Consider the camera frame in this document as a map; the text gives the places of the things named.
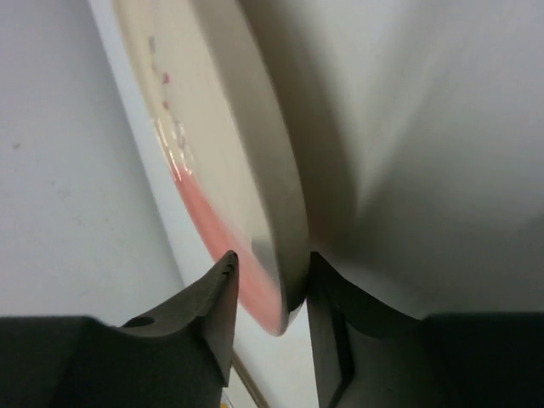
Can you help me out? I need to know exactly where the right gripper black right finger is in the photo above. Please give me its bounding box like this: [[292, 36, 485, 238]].
[[306, 252, 543, 407]]

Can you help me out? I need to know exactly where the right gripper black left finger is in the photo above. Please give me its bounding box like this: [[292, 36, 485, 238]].
[[1, 252, 238, 407]]

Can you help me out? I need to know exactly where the white pink floral plate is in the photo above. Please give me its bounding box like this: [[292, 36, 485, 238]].
[[113, 1, 309, 336]]

